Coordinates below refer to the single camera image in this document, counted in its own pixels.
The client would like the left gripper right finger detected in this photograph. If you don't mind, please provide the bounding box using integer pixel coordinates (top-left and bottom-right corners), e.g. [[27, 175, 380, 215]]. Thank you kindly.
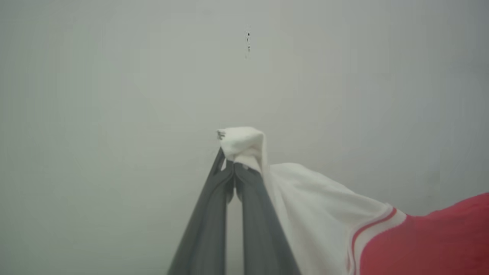
[[235, 163, 302, 275]]

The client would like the red and white basketball jersey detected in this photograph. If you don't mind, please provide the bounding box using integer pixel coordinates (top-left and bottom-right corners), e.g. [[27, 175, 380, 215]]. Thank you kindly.
[[217, 127, 489, 275]]

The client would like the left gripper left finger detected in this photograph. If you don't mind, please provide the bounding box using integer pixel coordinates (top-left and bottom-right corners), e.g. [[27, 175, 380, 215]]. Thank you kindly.
[[167, 148, 235, 275]]

